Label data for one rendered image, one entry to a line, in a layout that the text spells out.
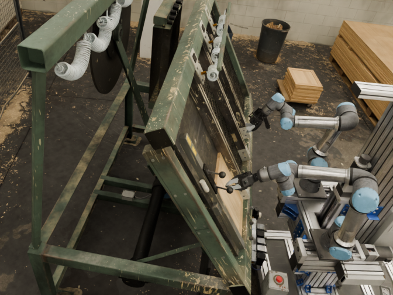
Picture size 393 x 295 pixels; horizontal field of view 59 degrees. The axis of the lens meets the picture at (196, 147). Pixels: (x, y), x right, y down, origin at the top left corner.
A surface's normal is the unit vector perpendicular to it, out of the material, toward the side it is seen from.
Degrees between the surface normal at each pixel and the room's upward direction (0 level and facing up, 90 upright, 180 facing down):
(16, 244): 0
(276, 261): 0
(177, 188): 90
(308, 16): 90
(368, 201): 82
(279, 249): 0
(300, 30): 90
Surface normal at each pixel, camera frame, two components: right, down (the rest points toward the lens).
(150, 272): 0.14, -0.75
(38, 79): 0.58, 0.67
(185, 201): -0.13, 0.64
